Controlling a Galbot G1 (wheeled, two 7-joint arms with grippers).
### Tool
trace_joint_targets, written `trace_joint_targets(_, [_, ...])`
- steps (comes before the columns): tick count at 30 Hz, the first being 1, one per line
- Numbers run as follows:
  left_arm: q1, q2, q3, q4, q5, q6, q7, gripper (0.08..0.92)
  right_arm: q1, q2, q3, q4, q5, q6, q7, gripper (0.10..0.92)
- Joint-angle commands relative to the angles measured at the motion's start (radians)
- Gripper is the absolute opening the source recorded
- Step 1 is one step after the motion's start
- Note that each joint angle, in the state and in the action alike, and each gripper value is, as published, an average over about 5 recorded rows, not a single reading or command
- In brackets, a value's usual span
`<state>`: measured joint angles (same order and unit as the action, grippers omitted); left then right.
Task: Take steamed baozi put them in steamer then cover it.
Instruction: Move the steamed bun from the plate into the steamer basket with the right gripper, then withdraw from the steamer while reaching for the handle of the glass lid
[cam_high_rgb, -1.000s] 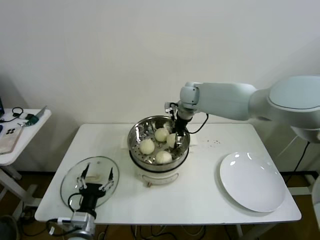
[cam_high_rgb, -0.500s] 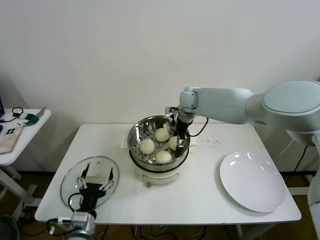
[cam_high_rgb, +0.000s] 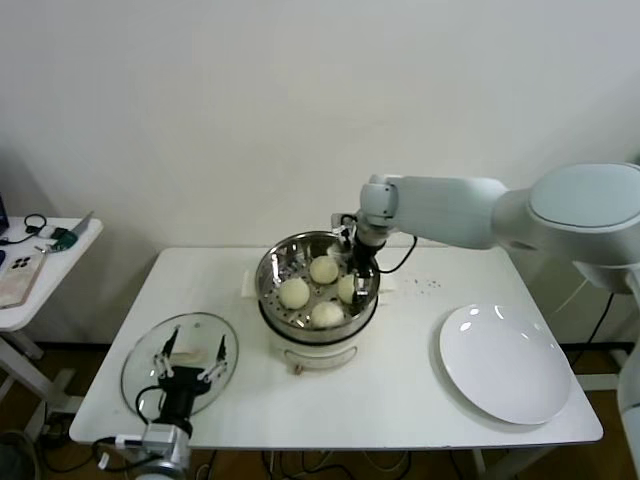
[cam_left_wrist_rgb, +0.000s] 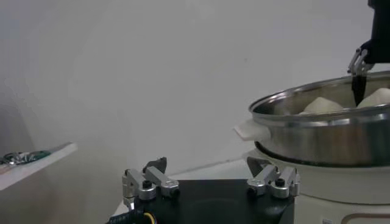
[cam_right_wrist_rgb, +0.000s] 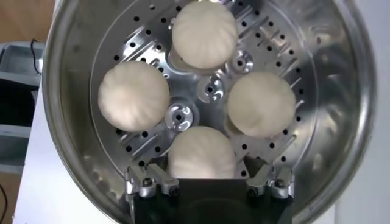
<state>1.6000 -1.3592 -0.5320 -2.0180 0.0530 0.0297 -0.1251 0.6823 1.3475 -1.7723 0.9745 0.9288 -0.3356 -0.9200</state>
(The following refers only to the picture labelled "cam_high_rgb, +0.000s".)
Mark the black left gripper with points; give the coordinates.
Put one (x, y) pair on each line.
(182, 382)

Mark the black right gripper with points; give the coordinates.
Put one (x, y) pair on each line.
(364, 255)

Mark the white steamed baozi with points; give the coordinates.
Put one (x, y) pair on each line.
(346, 289)
(323, 270)
(294, 294)
(327, 314)

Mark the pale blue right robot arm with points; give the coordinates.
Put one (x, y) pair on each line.
(450, 205)

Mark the stainless steel steamer basket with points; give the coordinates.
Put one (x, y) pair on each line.
(277, 265)

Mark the black floor power box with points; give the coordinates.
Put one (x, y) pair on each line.
(60, 425)

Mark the white round plate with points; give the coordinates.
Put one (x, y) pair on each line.
(500, 360)

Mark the white side table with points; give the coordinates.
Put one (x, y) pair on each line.
(75, 260)

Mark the green circuit board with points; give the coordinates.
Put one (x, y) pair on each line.
(64, 238)

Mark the dark grey round object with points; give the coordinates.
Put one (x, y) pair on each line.
(12, 460)

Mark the dark blue screen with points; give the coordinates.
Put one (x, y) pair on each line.
(3, 212)

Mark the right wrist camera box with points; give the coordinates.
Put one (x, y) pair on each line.
(342, 224)

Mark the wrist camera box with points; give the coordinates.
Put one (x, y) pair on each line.
(342, 224)
(130, 441)

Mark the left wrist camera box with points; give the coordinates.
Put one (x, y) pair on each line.
(130, 441)

